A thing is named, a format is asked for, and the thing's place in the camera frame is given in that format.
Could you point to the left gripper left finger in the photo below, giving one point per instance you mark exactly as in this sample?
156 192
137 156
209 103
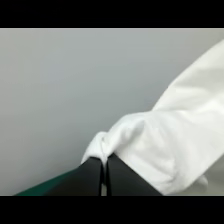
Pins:
86 178

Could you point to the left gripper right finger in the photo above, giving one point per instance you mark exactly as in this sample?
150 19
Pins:
125 181

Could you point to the white shirt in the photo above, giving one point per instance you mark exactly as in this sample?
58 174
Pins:
180 133

